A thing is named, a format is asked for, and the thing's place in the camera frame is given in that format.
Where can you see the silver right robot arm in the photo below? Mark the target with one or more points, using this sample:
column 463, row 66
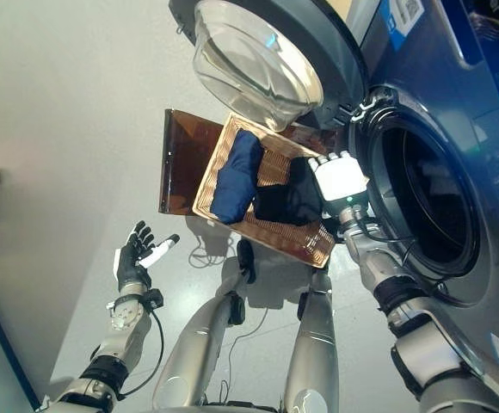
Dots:
column 426, row 344

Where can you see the black garment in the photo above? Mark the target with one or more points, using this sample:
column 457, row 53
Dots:
column 288, row 202

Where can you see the grey front-load washing machine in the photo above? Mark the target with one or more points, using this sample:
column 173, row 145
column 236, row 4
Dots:
column 482, row 150

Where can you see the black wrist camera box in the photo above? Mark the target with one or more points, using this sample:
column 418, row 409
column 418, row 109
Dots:
column 155, row 298

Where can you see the silver left robot leg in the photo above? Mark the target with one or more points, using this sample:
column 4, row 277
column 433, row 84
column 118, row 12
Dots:
column 193, row 344

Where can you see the silver right robot leg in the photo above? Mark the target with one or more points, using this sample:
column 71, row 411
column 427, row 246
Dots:
column 314, row 344

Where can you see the silver robot leg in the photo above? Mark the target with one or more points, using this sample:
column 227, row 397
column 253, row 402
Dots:
column 193, row 344
column 314, row 344

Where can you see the brown translucent stool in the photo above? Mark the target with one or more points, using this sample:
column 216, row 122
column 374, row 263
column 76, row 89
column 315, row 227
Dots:
column 185, row 163

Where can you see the white counter cabinet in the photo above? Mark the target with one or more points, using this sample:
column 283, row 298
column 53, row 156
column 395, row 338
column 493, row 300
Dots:
column 342, row 6

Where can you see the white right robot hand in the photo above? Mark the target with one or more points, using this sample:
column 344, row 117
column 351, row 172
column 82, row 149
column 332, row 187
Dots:
column 340, row 176

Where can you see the blue garment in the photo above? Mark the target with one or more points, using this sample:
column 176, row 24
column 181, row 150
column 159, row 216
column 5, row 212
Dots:
column 234, row 180

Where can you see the black and white left hand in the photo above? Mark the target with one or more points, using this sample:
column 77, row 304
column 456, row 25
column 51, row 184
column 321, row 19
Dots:
column 131, row 266

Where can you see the round glass washer door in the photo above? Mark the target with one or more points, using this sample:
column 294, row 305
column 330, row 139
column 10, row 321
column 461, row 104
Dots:
column 335, row 47

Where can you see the blue and white sticker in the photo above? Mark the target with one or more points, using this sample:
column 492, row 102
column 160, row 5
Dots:
column 404, row 21

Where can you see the wicker laundry basket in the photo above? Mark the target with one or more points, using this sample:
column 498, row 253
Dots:
column 275, row 172

